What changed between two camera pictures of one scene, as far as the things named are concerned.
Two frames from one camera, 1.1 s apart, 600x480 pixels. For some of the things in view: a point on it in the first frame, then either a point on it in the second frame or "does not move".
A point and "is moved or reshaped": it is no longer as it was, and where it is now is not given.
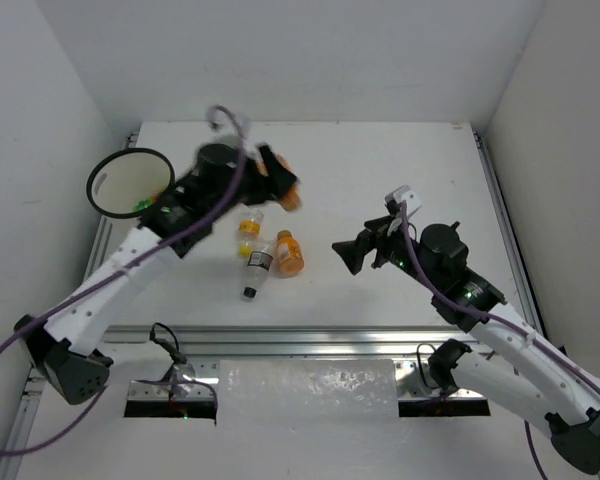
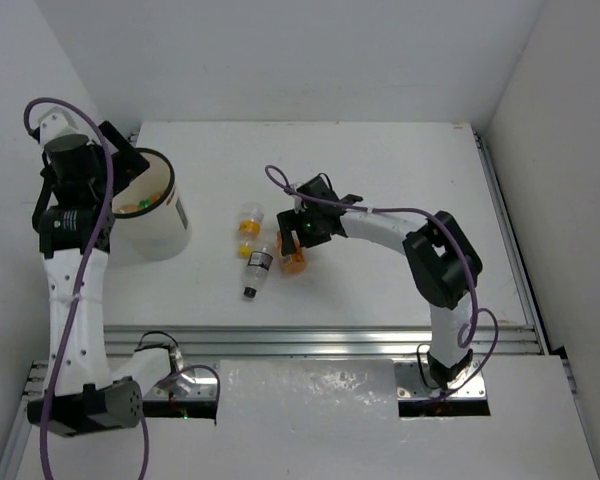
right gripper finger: x=377 y=223 to x=286 y=221
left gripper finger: x=282 y=174 to x=122 y=147
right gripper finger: x=352 y=253 to x=288 y=244
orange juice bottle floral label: x=292 y=200 to x=129 y=208
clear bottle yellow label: x=249 y=231 does not move
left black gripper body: x=259 y=176 to x=127 y=157
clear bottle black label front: x=259 y=264 does not move
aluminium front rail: x=284 y=340 does not move
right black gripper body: x=388 y=246 to x=309 y=229
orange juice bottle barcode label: x=289 y=249 is moved or reshaped
